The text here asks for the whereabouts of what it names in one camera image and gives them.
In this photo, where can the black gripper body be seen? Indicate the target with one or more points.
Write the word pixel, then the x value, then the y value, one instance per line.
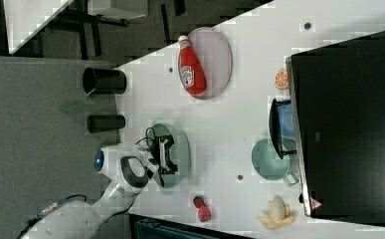
pixel 154 147

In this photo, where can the mint green strainer bowl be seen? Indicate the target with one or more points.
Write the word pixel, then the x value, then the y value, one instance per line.
pixel 180 154

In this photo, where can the green marker pen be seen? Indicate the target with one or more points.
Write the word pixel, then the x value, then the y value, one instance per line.
pixel 108 145

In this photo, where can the small black cylinder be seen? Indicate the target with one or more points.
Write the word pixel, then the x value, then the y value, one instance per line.
pixel 100 123

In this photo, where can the upper red strawberry toy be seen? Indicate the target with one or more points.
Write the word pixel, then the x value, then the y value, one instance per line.
pixel 198 201

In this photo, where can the red strawberry toy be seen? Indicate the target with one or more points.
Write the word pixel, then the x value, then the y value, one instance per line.
pixel 198 201
pixel 204 214

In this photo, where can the red ketchup bottle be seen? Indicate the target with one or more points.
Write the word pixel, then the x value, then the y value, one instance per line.
pixel 191 72

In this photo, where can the dark teal crate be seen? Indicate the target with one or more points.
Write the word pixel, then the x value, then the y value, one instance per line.
pixel 145 229

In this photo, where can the lower red strawberry toy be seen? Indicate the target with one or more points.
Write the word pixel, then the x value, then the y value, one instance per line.
pixel 204 214

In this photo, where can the large black cylinder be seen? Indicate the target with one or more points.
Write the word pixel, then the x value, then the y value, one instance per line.
pixel 104 82

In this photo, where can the teal green cup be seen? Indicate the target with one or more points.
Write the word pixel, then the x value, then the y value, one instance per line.
pixel 270 166

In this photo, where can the grey round plate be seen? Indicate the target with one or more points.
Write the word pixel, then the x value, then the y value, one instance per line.
pixel 214 55

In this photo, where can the peeled banana toy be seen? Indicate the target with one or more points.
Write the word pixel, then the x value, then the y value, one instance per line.
pixel 279 214

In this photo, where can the orange slice toy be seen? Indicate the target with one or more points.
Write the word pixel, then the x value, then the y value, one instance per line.
pixel 282 80

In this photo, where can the white side table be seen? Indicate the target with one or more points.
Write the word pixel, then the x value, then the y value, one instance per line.
pixel 25 18

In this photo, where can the black toaster oven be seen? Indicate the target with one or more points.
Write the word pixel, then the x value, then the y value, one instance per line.
pixel 337 97

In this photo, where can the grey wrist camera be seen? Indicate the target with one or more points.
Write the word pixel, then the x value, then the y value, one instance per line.
pixel 162 156

